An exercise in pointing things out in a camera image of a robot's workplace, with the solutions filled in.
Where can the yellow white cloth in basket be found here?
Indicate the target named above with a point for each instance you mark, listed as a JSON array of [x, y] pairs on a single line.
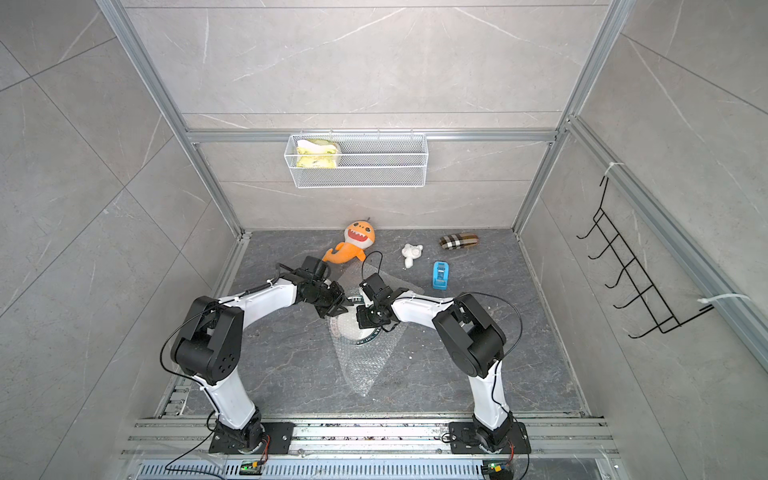
[[317, 153]]

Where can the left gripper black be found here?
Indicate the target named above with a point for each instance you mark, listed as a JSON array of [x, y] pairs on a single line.
[[340, 300]]

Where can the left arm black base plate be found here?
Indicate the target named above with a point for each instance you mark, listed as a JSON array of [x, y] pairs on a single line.
[[254, 438]]

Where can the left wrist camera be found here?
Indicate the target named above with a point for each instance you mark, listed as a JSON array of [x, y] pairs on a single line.
[[314, 269]]

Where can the black wire hook rack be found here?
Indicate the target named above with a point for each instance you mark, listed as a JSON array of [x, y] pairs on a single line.
[[633, 272]]

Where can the aluminium mounting rail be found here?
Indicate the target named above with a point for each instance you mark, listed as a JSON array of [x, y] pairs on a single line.
[[405, 446]]

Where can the white wire mesh basket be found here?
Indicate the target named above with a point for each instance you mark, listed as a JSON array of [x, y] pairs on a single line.
[[375, 160]]

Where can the small white bunny plush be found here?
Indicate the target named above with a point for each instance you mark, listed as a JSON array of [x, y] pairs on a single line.
[[410, 254]]

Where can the blue tape dispenser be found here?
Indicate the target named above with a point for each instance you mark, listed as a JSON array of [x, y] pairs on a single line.
[[440, 276]]

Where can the plaid brown pouch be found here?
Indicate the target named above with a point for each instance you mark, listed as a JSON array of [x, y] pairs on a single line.
[[458, 241]]

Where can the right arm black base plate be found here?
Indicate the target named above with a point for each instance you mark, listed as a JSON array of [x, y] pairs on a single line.
[[474, 438]]

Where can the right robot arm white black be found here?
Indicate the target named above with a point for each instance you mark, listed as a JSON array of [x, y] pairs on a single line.
[[473, 340]]

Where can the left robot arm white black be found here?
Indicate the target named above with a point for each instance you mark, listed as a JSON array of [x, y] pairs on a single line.
[[208, 346]]

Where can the white plate teal rim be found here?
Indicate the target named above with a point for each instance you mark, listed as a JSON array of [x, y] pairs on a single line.
[[360, 327]]

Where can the clear bubble wrap sheet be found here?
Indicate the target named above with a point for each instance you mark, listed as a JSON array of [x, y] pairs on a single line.
[[362, 353]]

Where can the orange shark plush toy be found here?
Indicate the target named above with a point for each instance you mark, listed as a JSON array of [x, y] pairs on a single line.
[[358, 236]]

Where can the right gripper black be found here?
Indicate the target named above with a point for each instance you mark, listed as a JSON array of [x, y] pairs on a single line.
[[363, 319]]

